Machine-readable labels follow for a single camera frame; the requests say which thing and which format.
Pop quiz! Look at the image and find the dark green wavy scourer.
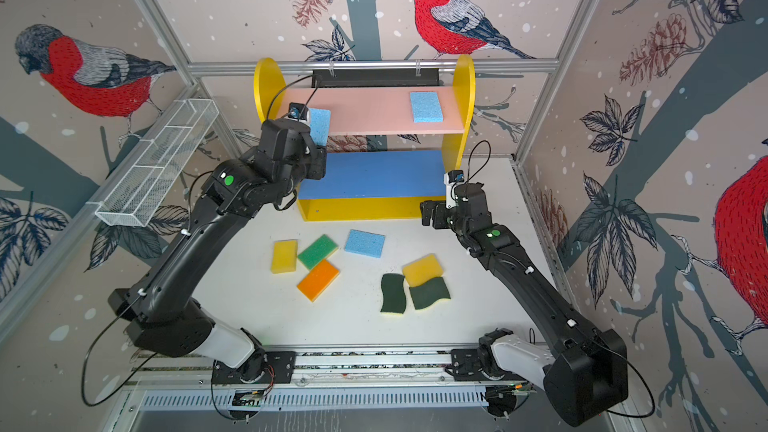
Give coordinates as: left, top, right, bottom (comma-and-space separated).
409, 277, 451, 310
380, 273, 407, 315

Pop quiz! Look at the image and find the orange topped sponge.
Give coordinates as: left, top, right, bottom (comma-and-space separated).
297, 260, 340, 302

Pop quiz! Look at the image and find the aluminium front rail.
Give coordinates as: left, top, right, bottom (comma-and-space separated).
131, 344, 625, 391

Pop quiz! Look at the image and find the white wire mesh basket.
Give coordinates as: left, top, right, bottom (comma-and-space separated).
95, 98, 219, 227

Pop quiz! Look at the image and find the dark green wavy scourer left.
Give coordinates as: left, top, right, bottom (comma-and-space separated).
380, 273, 407, 315

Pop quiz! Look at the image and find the dark green wavy scourer right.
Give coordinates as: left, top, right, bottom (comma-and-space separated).
409, 277, 451, 310

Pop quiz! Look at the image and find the light blue sponge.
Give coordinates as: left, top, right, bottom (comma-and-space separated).
409, 91, 444, 123
308, 108, 331, 147
344, 229, 386, 259

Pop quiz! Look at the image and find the black bar behind shelf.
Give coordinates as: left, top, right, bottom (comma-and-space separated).
312, 68, 441, 88

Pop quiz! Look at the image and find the yellow shelf unit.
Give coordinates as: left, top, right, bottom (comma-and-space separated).
253, 55, 476, 222

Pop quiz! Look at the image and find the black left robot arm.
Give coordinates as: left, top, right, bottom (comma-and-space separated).
108, 118, 327, 382

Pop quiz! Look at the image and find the yellow sponge on scourers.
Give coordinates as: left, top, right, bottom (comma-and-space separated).
402, 254, 444, 288

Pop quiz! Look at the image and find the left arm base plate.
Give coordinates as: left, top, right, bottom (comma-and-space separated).
211, 350, 296, 386

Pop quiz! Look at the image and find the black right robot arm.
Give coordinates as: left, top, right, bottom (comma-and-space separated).
420, 183, 629, 427

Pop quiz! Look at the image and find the green topped sponge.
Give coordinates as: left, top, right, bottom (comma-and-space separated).
297, 235, 338, 271

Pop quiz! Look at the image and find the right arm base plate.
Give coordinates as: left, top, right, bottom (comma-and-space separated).
444, 348, 527, 383

